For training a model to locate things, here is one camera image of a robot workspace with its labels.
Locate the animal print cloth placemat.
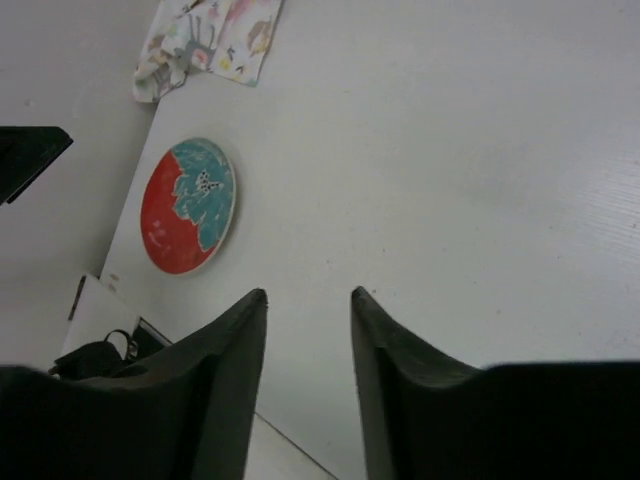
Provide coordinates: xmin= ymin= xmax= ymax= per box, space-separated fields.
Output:
xmin=132 ymin=0 xmax=282 ymax=103

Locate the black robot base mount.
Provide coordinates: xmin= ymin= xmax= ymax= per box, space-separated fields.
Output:
xmin=1 ymin=126 xmax=73 ymax=204

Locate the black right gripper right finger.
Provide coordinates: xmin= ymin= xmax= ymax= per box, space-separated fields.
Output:
xmin=350 ymin=288 xmax=639 ymax=479

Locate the red and teal plate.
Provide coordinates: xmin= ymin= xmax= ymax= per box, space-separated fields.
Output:
xmin=140 ymin=137 xmax=237 ymax=275

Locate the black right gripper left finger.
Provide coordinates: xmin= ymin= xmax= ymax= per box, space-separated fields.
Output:
xmin=1 ymin=289 xmax=268 ymax=479

